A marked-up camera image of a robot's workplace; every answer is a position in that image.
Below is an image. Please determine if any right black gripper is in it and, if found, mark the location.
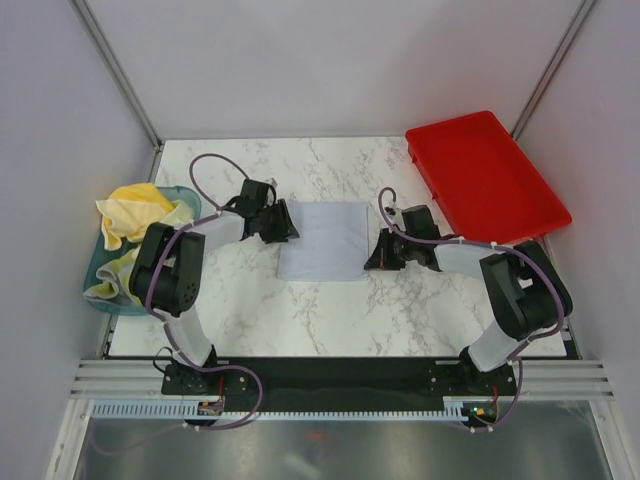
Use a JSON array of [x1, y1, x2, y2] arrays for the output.
[[364, 228, 418, 271]]

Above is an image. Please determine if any light blue towel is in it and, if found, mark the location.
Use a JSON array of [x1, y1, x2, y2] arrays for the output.
[[277, 202, 369, 282]]

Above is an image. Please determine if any green frog pattern towel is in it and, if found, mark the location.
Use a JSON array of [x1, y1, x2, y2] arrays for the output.
[[158, 200, 194, 228]]

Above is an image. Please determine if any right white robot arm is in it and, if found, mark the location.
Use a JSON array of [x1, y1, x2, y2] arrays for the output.
[[364, 205, 573, 394]]

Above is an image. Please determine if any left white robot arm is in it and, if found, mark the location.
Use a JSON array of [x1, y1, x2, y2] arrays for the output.
[[129, 179, 299, 394]]

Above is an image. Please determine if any red plastic tray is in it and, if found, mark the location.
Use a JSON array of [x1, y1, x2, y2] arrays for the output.
[[405, 111, 572, 244]]

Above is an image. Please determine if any yellow towel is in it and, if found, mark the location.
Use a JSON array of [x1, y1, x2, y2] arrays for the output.
[[95, 183, 174, 251]]

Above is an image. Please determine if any grey green towel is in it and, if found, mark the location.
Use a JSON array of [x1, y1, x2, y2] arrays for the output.
[[83, 247, 141, 306]]

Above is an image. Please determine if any teal plastic basket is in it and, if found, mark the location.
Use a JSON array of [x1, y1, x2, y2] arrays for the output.
[[83, 183, 201, 316]]

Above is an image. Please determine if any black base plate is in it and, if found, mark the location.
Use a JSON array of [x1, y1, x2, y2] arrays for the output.
[[161, 357, 516, 412]]

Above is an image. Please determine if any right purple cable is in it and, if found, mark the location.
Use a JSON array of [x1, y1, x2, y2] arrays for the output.
[[377, 186, 571, 361]]

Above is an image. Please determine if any grey slotted cable duct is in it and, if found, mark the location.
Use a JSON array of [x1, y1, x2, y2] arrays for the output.
[[91, 397, 495, 422]]

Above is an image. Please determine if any left aluminium frame post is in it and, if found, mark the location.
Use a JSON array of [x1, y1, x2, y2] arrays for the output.
[[70, 0, 163, 152]]

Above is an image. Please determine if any aluminium frame post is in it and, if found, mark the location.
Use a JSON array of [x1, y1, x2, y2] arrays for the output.
[[510, 0, 600, 141], [70, 0, 163, 152]]

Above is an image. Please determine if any right aluminium frame post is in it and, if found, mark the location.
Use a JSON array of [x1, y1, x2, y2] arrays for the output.
[[510, 0, 600, 141]]

